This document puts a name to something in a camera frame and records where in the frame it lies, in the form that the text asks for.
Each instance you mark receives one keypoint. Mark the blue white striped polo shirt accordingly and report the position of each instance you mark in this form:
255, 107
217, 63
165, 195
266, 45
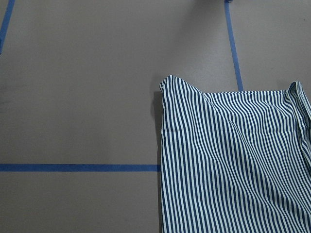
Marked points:
235, 162

